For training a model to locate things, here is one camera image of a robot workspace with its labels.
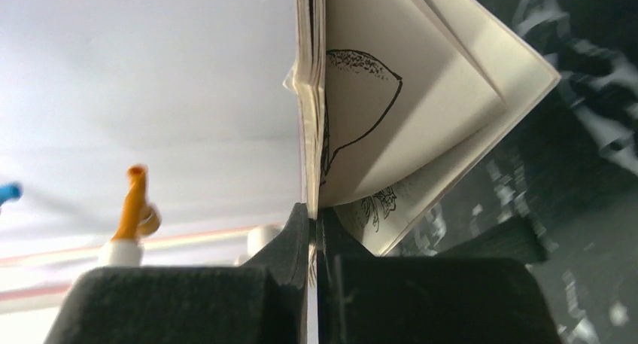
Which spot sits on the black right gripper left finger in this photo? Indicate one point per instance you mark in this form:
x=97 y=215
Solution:
x=261 y=301

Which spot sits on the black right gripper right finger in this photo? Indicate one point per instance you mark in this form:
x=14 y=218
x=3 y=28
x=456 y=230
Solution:
x=363 y=298

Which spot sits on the pink red cover book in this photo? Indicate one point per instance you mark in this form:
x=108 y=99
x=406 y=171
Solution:
x=399 y=99

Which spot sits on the black student backpack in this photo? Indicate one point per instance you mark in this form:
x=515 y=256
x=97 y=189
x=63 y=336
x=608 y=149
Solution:
x=517 y=238

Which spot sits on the orange knob on pipe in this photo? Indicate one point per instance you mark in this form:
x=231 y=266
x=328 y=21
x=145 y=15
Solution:
x=139 y=218

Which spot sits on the white PVC pipe frame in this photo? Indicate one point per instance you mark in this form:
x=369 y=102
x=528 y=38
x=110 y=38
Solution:
x=47 y=244

